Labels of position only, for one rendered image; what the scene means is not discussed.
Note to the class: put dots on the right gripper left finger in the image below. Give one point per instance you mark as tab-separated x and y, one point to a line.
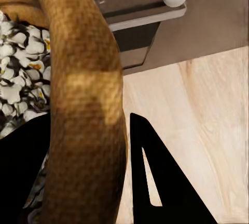
21	155

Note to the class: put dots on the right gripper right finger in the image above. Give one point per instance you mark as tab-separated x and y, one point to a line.
181	204

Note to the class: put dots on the popcorn bag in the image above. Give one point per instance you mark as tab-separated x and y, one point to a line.
88	153

